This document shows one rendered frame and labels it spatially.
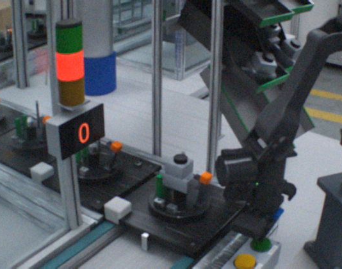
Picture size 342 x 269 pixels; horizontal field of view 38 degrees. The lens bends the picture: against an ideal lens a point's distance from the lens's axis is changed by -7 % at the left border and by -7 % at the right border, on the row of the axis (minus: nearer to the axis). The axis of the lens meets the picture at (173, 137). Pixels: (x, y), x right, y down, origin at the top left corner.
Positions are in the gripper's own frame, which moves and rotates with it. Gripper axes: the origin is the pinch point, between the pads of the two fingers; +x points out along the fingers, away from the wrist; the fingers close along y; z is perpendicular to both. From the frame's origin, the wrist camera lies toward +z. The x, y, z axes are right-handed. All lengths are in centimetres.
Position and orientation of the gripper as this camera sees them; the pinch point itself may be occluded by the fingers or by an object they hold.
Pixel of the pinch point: (262, 227)
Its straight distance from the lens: 106.3
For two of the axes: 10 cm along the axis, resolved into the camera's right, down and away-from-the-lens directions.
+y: -5.7, 3.8, -7.3
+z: -8.2, -2.7, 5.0
